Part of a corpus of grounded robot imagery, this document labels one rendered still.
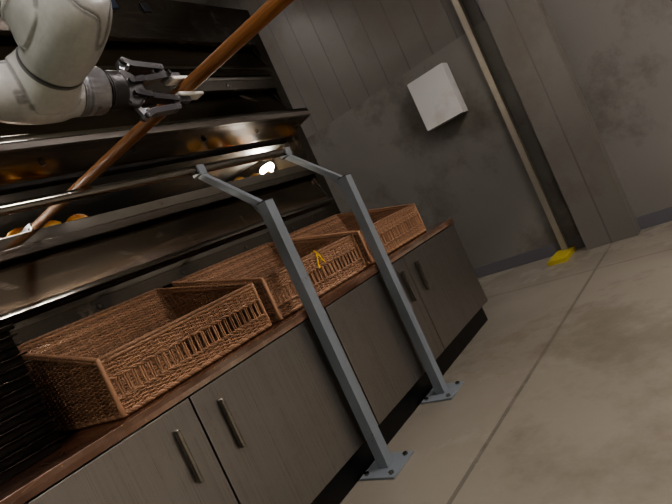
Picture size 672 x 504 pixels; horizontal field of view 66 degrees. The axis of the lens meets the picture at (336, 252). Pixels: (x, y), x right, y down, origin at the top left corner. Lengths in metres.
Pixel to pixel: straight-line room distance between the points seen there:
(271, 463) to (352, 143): 3.15
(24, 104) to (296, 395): 1.05
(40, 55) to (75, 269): 1.10
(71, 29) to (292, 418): 1.13
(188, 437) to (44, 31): 0.92
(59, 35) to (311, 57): 3.66
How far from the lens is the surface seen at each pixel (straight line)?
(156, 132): 2.12
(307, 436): 1.61
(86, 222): 2.00
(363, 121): 4.18
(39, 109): 0.99
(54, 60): 0.92
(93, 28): 0.89
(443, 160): 3.89
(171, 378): 1.41
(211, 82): 2.68
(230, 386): 1.45
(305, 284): 1.64
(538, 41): 3.50
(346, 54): 4.26
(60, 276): 1.90
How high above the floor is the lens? 0.77
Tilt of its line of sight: 2 degrees down
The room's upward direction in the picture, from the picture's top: 25 degrees counter-clockwise
